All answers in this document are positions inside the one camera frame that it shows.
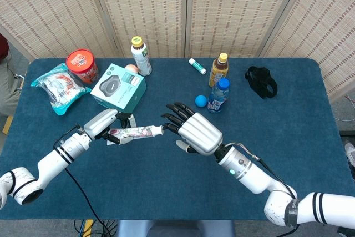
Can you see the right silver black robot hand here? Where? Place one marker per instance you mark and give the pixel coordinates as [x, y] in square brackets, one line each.
[199, 134]

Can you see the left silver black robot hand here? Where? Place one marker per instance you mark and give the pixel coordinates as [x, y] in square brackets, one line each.
[100, 121]

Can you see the white printed toothpaste tube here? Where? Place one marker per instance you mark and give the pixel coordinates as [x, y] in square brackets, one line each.
[138, 132]

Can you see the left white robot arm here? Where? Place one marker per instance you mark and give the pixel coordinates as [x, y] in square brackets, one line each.
[52, 162]

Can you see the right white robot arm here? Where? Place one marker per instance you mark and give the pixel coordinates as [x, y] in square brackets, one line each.
[258, 178]

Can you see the blue capped water bottle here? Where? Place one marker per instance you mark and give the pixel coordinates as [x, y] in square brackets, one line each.
[219, 96]

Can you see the amber tea bottle yellow cap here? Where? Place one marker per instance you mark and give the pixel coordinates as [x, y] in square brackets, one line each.
[217, 71]

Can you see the white bottle yellow cap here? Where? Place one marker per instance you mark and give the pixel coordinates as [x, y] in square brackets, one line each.
[142, 59]

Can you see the blue ball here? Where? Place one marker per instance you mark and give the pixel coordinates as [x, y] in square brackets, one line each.
[201, 101]

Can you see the teal white product box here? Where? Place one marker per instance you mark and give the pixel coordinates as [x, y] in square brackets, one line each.
[119, 90]

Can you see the teal snack bag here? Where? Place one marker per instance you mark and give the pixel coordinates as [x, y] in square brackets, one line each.
[59, 88]

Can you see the red instant noodle cup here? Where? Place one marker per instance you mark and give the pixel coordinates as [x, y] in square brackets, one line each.
[81, 63]

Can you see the pink peach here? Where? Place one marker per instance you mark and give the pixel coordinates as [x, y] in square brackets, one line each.
[131, 68]

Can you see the blue felt table cover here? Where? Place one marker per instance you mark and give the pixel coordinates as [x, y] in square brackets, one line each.
[155, 181]

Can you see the white green glue stick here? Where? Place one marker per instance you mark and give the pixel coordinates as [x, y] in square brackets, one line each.
[197, 66]

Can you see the grey blue stool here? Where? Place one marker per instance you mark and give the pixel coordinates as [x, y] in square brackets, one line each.
[177, 228]

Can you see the seated person beige trousers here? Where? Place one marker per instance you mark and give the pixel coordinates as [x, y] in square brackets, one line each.
[7, 87]

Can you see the woven folding screen panel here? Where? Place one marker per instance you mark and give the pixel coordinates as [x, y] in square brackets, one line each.
[144, 4]
[235, 12]
[50, 12]
[324, 26]

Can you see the grey sneaker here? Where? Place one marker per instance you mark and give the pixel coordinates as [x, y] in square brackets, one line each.
[350, 153]

